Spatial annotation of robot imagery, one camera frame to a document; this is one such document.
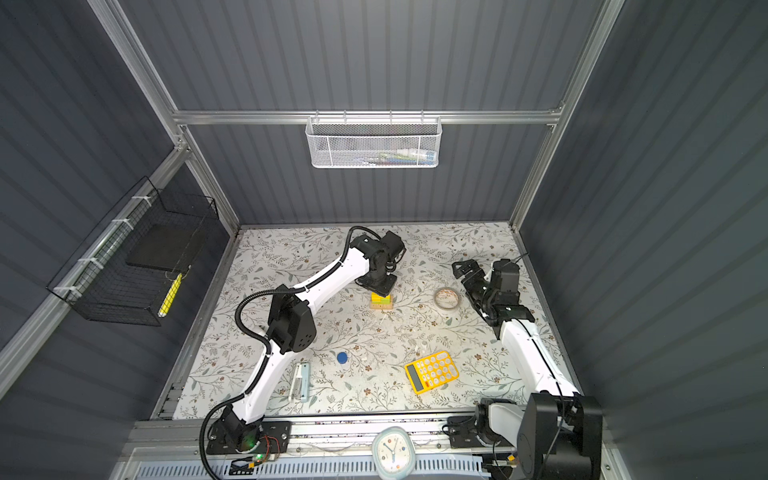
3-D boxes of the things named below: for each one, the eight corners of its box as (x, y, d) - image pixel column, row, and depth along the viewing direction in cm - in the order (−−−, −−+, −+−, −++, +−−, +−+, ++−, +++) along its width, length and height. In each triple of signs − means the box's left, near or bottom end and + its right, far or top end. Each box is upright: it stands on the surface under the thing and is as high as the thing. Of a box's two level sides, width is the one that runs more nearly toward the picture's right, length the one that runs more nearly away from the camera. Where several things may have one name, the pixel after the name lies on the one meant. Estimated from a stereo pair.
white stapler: (291, 402, 81) (288, 399, 78) (298, 366, 87) (295, 362, 85) (308, 402, 81) (306, 399, 78) (314, 366, 87) (312, 362, 85)
